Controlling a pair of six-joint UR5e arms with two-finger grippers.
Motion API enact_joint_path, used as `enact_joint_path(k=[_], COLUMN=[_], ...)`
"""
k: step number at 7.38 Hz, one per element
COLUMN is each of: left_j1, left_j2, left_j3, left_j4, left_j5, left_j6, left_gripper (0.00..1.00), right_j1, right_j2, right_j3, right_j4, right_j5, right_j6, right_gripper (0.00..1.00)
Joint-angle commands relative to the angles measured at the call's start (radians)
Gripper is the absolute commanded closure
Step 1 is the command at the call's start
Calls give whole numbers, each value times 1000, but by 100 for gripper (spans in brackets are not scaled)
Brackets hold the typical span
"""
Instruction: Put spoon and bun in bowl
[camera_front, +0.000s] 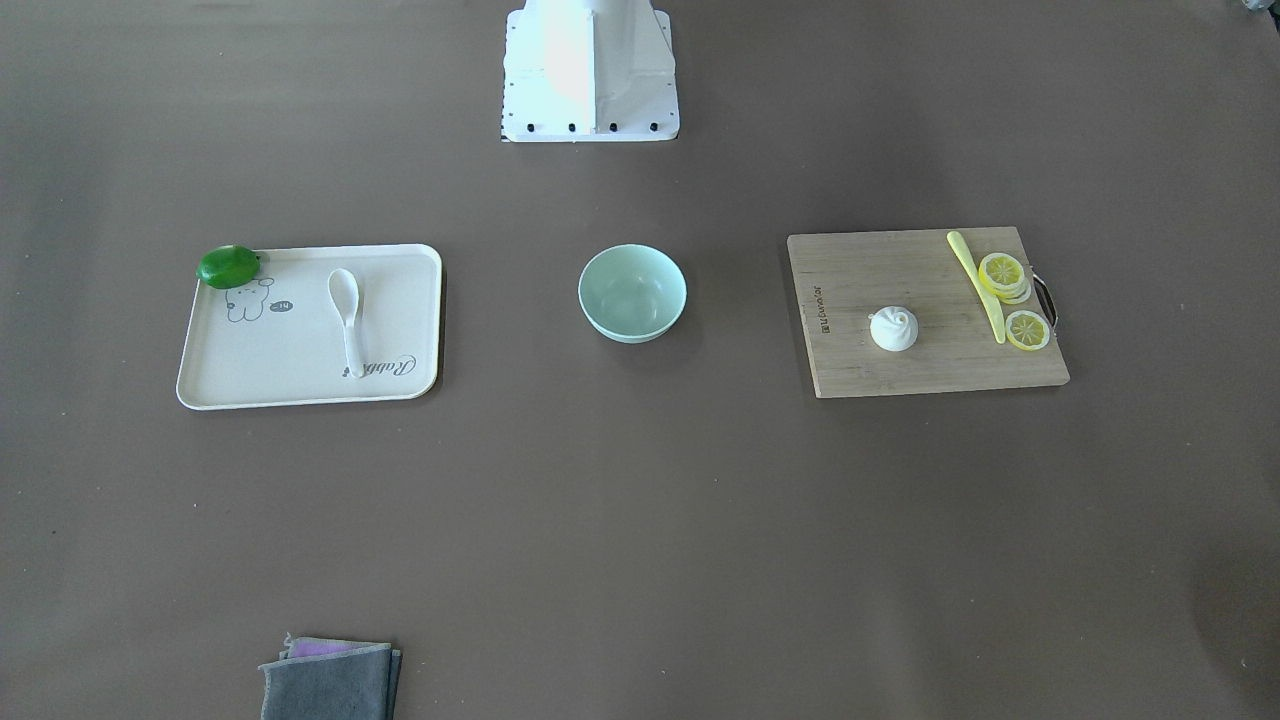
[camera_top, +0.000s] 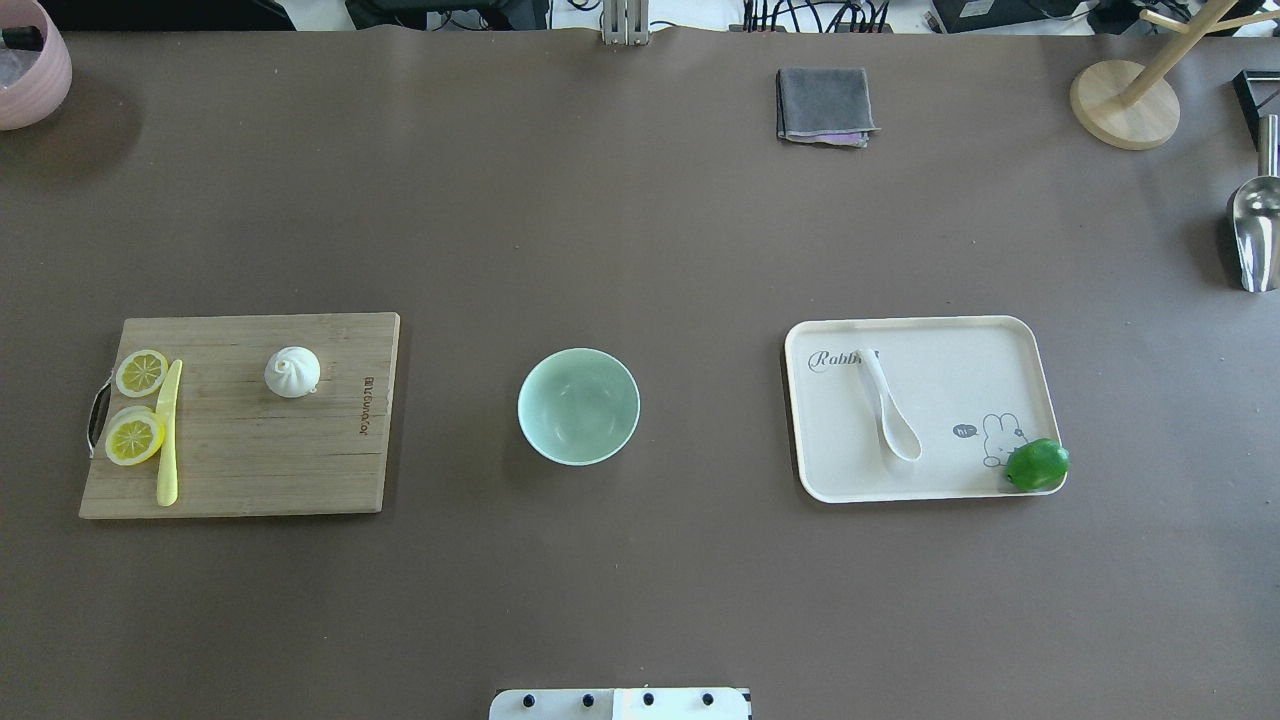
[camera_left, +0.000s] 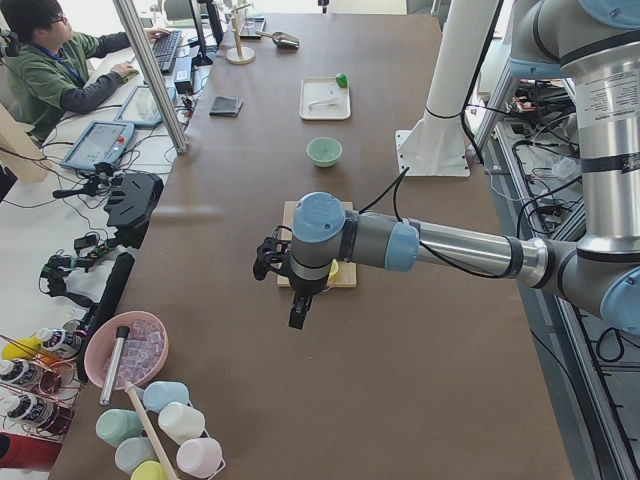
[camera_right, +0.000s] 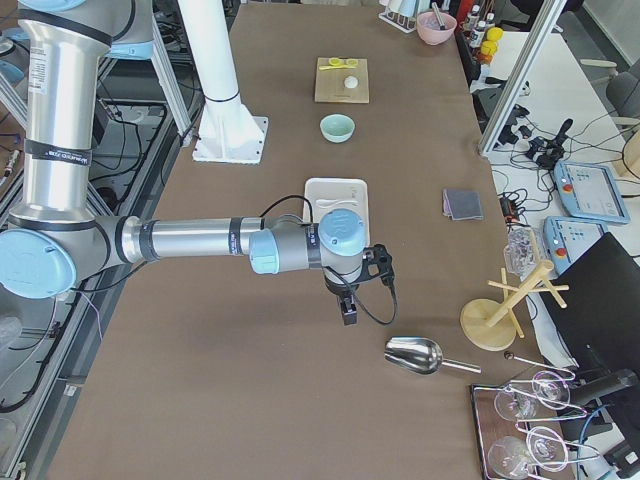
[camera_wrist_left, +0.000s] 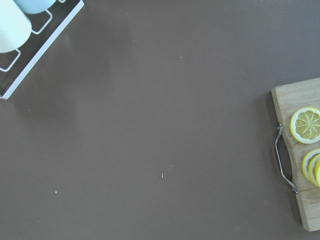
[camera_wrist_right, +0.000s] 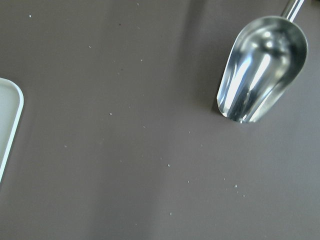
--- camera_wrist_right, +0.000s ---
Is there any cream plastic tray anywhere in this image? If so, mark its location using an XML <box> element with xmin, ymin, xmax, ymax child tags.
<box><xmin>0</xmin><ymin>78</ymin><xmax>25</xmax><ymax>182</ymax></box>

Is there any metal scoop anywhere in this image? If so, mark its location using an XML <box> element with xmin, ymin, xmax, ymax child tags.
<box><xmin>216</xmin><ymin>0</ymin><xmax>308</xmax><ymax>123</ymax></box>

